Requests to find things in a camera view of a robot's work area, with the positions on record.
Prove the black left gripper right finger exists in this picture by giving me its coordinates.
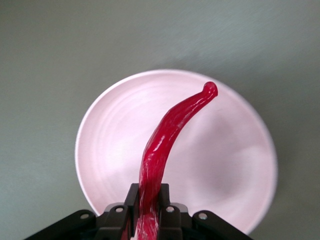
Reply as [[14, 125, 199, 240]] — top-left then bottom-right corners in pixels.
[[156, 183, 253, 240]]

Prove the red chili pepper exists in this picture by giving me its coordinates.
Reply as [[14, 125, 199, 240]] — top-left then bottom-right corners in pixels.
[[133, 81, 219, 240]]

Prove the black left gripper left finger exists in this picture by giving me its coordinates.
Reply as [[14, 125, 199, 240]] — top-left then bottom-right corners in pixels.
[[24, 183, 141, 240]]

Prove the pink round plate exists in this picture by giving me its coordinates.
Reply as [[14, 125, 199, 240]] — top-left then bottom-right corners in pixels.
[[74, 69, 279, 237]]

